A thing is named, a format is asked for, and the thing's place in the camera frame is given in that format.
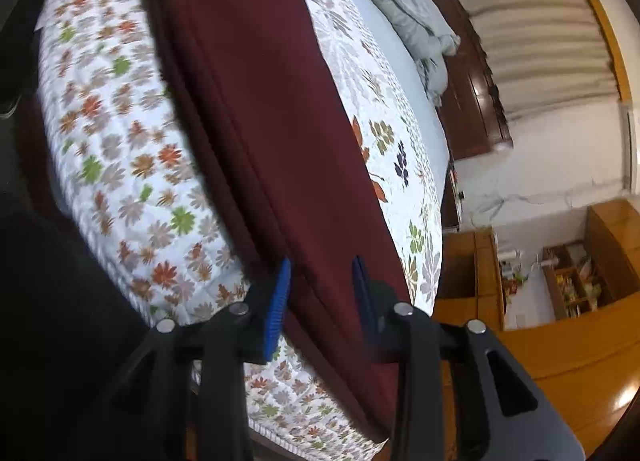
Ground wooden desk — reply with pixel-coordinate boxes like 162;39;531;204
433;227;506;331

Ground dark bedside nightstand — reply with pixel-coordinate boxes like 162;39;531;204
440;162;461;233

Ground maroon pants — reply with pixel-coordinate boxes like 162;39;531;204
145;0;408;441

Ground light blue comforter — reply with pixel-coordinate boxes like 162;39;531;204
370;0;460;106

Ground dark wooden headboard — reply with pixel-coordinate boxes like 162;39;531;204
432;0;513;161

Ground wooden wall bookshelf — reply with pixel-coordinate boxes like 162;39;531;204
542;199;640;320

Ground light blue bed sheet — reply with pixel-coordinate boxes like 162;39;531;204
352;0;449;204

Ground floral white quilted bedspread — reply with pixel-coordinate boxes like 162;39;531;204
34;0;446;461

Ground beige curtain behind bed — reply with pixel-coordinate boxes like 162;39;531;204
459;0;620;122

